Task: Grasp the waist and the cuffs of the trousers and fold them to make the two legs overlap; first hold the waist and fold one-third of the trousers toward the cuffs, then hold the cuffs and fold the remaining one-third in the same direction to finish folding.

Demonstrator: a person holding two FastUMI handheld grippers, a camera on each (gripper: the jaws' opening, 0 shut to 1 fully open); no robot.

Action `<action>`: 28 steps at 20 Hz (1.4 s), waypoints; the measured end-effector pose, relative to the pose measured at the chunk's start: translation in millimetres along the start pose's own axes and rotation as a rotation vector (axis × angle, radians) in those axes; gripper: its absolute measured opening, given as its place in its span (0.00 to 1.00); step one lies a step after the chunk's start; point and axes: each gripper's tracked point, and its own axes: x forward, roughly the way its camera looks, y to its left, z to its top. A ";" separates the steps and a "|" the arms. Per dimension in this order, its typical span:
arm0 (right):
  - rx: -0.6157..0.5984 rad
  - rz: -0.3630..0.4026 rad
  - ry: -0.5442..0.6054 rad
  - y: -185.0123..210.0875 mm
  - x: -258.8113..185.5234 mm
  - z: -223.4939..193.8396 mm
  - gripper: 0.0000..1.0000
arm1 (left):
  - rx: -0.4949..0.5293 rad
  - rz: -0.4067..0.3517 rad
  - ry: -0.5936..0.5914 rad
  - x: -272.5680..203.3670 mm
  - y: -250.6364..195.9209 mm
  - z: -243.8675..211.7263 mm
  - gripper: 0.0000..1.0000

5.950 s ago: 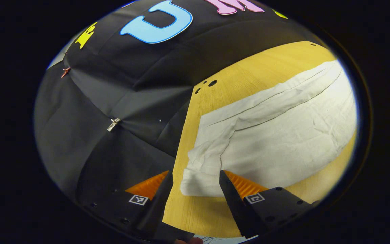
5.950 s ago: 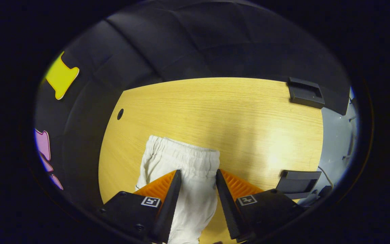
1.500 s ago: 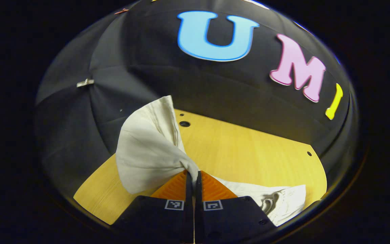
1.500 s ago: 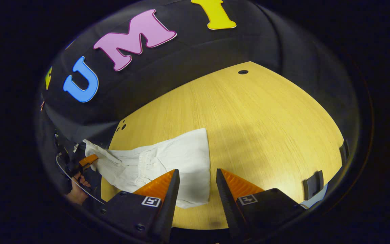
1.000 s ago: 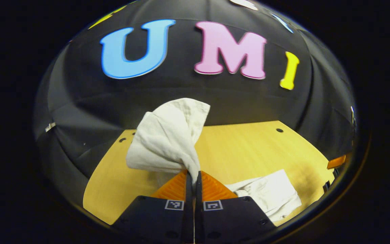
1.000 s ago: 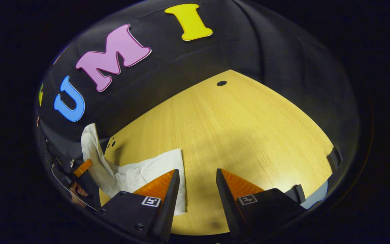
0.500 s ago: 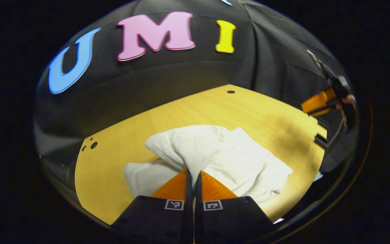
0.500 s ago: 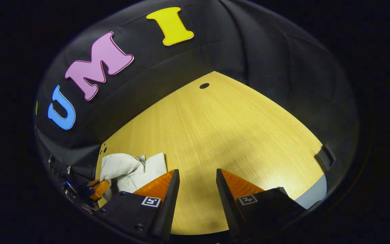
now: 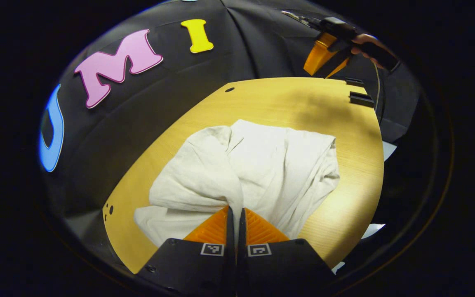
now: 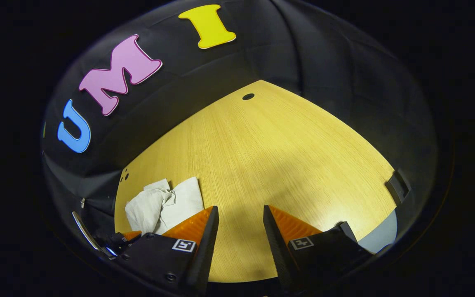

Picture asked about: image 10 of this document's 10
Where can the black backdrop cloth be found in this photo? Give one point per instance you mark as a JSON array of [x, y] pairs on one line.
[[324, 62]]

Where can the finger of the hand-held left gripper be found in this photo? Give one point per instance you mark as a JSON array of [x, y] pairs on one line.
[[131, 235]]

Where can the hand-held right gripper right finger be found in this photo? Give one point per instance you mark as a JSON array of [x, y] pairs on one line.
[[276, 247]]

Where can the white jeans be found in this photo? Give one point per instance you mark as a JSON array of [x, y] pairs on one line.
[[155, 206]]

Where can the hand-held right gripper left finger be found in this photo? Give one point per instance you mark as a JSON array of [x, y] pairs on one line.
[[204, 251]]

